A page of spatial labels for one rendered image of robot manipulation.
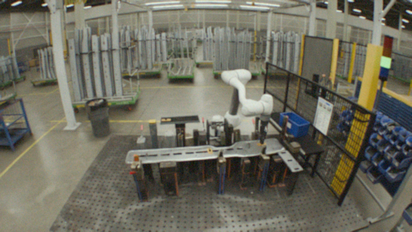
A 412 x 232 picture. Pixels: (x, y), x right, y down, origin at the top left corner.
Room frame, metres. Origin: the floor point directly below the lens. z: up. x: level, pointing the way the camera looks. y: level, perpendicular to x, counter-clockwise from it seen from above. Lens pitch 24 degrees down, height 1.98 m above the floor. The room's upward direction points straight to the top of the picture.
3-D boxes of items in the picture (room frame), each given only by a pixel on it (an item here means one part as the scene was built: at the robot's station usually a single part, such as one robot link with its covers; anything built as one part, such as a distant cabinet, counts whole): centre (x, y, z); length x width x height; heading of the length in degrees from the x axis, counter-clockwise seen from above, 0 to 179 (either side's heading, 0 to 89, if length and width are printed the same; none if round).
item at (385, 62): (1.02, -1.14, 1.90); 0.07 x 0.07 x 0.06
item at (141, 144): (1.56, 0.58, 0.88); 0.11 x 0.10 x 0.36; 9
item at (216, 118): (2.18, -0.13, 0.91); 0.18 x 0.16 x 0.22; 119
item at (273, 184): (1.39, -0.60, 0.84); 0.11 x 0.10 x 0.28; 9
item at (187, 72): (8.46, 0.97, 0.88); 1.91 x 1.00 x 1.76; 2
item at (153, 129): (1.75, 0.50, 0.92); 0.08 x 0.08 x 0.44; 9
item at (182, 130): (1.79, 0.25, 0.92); 0.10 x 0.08 x 0.45; 99
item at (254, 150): (1.48, -0.01, 1.00); 1.38 x 0.22 x 0.02; 99
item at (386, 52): (1.02, -1.14, 1.97); 0.07 x 0.07 x 0.06
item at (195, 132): (1.69, 0.09, 0.90); 0.05 x 0.05 x 0.40; 9
